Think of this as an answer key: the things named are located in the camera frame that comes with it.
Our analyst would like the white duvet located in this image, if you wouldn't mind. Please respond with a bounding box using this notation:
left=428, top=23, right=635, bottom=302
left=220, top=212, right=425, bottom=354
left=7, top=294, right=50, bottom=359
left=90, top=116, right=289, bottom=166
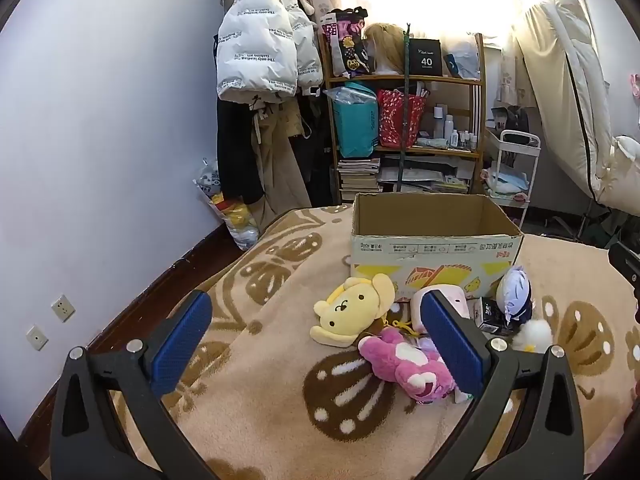
left=515, top=0, right=640, bottom=206

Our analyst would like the black printed tote bag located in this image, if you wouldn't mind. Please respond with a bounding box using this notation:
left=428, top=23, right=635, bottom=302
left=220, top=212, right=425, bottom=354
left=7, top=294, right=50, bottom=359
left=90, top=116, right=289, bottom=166
left=320, top=7, right=371, bottom=78

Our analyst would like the wooden shelf unit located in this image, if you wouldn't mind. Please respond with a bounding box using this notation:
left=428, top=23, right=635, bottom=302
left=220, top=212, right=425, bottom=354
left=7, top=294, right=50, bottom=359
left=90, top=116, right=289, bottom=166
left=317, top=32, right=486, bottom=206

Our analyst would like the white trolley cart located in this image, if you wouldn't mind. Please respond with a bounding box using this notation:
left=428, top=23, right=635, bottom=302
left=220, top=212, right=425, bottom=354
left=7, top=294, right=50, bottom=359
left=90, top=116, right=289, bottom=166
left=482, top=130, right=542, bottom=231

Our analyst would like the pale purple haired plush doll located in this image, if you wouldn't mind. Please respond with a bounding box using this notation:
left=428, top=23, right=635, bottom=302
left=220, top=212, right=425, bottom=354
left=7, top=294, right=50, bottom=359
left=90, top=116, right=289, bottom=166
left=496, top=266, right=535, bottom=323

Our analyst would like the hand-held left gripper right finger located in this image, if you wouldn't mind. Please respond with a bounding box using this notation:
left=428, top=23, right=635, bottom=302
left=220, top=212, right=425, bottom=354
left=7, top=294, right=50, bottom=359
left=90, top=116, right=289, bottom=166
left=420, top=290, right=586, bottom=480

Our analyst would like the stack of books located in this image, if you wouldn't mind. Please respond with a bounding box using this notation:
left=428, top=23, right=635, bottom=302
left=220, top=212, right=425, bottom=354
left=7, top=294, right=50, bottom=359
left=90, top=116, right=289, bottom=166
left=337, top=156, right=382, bottom=204

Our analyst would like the plastic bag of toys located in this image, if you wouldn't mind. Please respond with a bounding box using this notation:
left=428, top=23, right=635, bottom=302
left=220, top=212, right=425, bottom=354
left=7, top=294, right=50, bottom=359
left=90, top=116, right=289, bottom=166
left=194, top=157, right=261, bottom=251

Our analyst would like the black coat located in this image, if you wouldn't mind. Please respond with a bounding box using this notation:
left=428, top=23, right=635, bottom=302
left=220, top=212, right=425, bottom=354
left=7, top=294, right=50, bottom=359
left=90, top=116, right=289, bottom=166
left=216, top=95, right=266, bottom=206

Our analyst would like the printed cardboard box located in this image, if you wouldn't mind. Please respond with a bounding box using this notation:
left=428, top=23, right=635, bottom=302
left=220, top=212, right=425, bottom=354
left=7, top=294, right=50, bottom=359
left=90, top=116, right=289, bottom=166
left=350, top=192, right=525, bottom=302

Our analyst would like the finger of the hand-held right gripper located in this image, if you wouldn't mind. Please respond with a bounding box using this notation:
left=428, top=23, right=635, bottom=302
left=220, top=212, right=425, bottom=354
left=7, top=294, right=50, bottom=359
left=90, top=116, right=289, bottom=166
left=607, top=242, right=640, bottom=322

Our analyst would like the white plastic bag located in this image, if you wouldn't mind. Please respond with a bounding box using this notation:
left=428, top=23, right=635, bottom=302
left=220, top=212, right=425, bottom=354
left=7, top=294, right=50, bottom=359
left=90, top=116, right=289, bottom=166
left=444, top=39, right=481, bottom=79

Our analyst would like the green pole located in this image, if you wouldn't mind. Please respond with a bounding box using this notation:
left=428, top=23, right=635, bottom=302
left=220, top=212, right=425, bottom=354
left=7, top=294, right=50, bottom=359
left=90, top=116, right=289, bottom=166
left=397, top=22, right=414, bottom=193

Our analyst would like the dark hanging garment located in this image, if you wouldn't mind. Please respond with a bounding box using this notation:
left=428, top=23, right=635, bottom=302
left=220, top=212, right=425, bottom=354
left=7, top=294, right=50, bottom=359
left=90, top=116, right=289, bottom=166
left=290, top=90, right=336, bottom=206

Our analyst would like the white fluffy plush toy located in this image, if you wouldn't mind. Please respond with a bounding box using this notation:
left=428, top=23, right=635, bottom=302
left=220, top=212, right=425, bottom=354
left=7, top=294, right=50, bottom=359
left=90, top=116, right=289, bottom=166
left=511, top=317, right=553, bottom=352

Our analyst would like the pile of papers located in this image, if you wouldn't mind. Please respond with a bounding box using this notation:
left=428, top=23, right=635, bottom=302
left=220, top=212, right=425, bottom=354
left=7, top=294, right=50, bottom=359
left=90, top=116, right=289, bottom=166
left=377, top=157, right=471, bottom=195

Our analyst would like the beige coat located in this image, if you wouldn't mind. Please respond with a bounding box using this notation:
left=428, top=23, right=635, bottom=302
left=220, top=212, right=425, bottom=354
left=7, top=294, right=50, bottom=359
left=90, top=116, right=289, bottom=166
left=250, top=95, right=313, bottom=231

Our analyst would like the small black box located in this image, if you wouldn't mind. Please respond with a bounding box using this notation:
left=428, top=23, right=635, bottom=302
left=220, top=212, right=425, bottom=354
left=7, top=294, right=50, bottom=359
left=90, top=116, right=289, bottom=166
left=472, top=297, right=521, bottom=336

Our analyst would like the red patterned bag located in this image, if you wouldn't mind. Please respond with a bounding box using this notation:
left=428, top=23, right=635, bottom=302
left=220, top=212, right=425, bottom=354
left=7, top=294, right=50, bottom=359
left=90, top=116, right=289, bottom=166
left=376, top=87, right=428, bottom=150

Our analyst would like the yellow dog plush toy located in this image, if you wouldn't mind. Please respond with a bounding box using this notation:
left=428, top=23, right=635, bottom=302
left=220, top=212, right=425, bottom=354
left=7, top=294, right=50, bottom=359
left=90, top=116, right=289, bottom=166
left=310, top=273, right=396, bottom=346

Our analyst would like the pink square plush toy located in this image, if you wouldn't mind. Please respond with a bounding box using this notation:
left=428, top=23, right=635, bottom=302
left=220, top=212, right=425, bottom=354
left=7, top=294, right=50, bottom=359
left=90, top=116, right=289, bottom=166
left=410, top=284, right=473, bottom=335

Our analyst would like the white puffer jacket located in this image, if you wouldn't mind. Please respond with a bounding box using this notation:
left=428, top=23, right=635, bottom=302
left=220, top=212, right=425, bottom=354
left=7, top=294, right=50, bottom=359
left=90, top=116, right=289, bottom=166
left=216, top=0, right=323, bottom=105

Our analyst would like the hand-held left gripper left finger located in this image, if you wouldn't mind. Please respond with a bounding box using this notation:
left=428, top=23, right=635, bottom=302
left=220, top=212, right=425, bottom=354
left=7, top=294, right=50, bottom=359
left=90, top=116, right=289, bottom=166
left=50, top=290, right=221, bottom=480

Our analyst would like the teal bag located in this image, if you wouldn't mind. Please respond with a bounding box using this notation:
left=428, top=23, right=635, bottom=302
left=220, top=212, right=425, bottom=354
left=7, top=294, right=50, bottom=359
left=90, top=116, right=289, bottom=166
left=324, top=82, right=379, bottom=158

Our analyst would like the group of white bottles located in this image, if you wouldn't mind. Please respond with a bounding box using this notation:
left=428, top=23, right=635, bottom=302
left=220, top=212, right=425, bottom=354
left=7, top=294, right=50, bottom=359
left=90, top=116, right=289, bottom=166
left=430, top=104, right=481, bottom=151

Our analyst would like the pink bear plush toy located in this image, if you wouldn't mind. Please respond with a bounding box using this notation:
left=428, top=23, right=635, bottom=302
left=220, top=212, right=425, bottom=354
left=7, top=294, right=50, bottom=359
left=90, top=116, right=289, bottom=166
left=357, top=327, right=458, bottom=404

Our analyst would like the blond wig on head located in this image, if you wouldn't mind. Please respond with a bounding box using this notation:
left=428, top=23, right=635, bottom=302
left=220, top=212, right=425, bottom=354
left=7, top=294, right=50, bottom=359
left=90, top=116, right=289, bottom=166
left=364, top=22, right=408, bottom=76

